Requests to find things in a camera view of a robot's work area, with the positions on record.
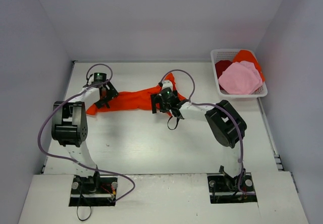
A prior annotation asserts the orange t shirt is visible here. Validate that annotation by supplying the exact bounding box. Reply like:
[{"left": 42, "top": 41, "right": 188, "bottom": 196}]
[
  {"left": 232, "top": 49, "right": 265, "bottom": 82},
  {"left": 85, "top": 73, "right": 188, "bottom": 116}
]

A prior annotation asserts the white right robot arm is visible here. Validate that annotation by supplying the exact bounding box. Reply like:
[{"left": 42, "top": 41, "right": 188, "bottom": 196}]
[{"left": 150, "top": 87, "right": 247, "bottom": 190}]

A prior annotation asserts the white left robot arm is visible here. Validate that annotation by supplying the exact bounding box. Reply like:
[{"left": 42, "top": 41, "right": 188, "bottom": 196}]
[{"left": 51, "top": 73, "right": 119, "bottom": 194}]

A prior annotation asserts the dark red t shirt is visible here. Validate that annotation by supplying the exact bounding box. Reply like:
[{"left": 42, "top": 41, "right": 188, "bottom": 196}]
[{"left": 215, "top": 60, "right": 232, "bottom": 78}]

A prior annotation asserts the white plastic basket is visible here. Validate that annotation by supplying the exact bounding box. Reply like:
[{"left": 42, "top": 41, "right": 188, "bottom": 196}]
[{"left": 210, "top": 48, "right": 268, "bottom": 98}]

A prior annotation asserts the pink t shirt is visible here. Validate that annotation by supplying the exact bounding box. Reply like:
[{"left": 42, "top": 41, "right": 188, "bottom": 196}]
[{"left": 218, "top": 61, "right": 263, "bottom": 95}]

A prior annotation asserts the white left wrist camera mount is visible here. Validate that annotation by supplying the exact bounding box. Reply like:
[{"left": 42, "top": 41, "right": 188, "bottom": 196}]
[{"left": 84, "top": 74, "right": 93, "bottom": 87}]

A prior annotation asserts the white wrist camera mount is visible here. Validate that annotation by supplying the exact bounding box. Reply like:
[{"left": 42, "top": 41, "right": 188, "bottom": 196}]
[
  {"left": 158, "top": 80, "right": 174, "bottom": 91},
  {"left": 84, "top": 74, "right": 93, "bottom": 87}
]

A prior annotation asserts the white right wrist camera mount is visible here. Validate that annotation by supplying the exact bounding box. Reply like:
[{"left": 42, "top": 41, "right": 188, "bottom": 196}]
[{"left": 158, "top": 80, "right": 174, "bottom": 91}]

